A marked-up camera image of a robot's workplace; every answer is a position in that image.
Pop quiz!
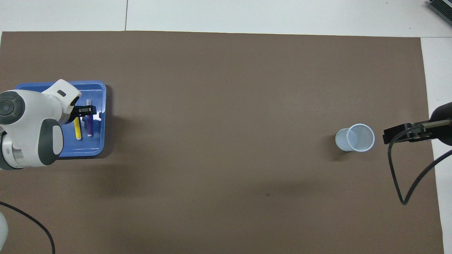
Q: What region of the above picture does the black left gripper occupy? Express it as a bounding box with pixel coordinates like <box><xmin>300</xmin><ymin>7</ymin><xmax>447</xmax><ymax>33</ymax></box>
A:
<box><xmin>65</xmin><ymin>105</ymin><xmax>97</xmax><ymax>125</ymax></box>

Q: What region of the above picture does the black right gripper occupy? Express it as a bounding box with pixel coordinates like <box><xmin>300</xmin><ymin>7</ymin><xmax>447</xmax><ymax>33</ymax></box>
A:
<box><xmin>384</xmin><ymin>102</ymin><xmax>452</xmax><ymax>146</ymax></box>

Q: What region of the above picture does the purple pen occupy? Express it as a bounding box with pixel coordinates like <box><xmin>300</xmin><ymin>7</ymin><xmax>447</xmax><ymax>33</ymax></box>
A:
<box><xmin>86</xmin><ymin>99</ymin><xmax>94</xmax><ymax>137</ymax></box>

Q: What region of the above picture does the blue plastic tray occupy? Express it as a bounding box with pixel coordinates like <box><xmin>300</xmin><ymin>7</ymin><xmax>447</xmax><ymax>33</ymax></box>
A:
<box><xmin>14</xmin><ymin>80</ymin><xmax>107</xmax><ymax>158</ymax></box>

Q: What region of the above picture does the translucent plastic cup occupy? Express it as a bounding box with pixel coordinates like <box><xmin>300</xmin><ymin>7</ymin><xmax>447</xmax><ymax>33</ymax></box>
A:
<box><xmin>335</xmin><ymin>123</ymin><xmax>375</xmax><ymax>153</ymax></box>

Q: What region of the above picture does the grey ribbed device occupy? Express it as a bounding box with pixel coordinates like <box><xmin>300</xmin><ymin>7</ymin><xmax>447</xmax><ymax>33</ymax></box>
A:
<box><xmin>428</xmin><ymin>0</ymin><xmax>452</xmax><ymax>19</ymax></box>

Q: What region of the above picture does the brown table mat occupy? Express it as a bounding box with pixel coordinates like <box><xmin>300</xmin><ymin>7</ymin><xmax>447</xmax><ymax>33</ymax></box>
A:
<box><xmin>0</xmin><ymin>31</ymin><xmax>445</xmax><ymax>254</ymax></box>

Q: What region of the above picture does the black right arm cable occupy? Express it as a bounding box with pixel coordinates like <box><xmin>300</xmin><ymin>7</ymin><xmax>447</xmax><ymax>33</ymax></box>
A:
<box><xmin>388</xmin><ymin>122</ymin><xmax>452</xmax><ymax>205</ymax></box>

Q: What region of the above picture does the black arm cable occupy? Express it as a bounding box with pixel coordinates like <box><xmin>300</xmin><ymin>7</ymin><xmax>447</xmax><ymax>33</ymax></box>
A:
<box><xmin>0</xmin><ymin>201</ymin><xmax>55</xmax><ymax>254</ymax></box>
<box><xmin>388</xmin><ymin>122</ymin><xmax>452</xmax><ymax>205</ymax></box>

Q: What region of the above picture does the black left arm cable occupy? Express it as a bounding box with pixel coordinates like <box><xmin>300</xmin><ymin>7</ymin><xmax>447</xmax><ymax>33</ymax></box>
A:
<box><xmin>0</xmin><ymin>201</ymin><xmax>55</xmax><ymax>254</ymax></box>

